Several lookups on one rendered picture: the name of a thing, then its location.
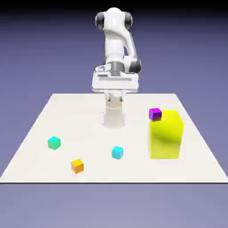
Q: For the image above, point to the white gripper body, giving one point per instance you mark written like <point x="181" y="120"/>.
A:
<point x="114" y="83"/>

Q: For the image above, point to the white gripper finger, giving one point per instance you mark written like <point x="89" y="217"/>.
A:
<point x="122" y="97"/>
<point x="108" y="97"/>

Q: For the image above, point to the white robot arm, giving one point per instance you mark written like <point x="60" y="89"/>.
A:
<point x="115" y="28"/>

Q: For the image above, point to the small purple cube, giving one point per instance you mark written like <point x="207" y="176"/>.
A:
<point x="155" y="114"/>

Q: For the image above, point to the small cyan cube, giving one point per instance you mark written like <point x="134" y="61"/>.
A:
<point x="117" y="152"/>

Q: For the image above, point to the small green cube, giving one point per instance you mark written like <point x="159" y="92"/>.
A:
<point x="54" y="143"/>

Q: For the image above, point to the small orange cube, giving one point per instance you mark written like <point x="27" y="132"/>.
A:
<point x="77" y="166"/>

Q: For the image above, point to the large yellow box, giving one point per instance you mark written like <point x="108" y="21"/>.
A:
<point x="165" y="137"/>

